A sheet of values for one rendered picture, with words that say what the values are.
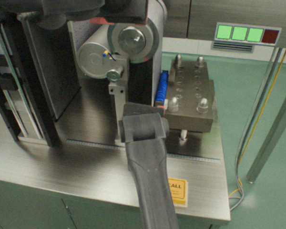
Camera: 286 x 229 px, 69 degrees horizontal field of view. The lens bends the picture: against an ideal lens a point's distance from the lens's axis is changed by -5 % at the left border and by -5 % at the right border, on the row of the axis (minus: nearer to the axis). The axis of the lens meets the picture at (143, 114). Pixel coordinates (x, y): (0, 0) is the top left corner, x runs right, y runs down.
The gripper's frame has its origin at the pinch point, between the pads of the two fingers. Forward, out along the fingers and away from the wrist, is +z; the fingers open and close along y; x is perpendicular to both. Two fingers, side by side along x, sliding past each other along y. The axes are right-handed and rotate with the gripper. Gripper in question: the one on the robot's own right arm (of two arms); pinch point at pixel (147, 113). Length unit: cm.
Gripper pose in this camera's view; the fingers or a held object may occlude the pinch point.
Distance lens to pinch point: 63.8
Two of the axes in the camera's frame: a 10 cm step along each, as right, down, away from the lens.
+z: 1.5, -1.3, 9.8
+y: 9.8, 1.2, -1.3
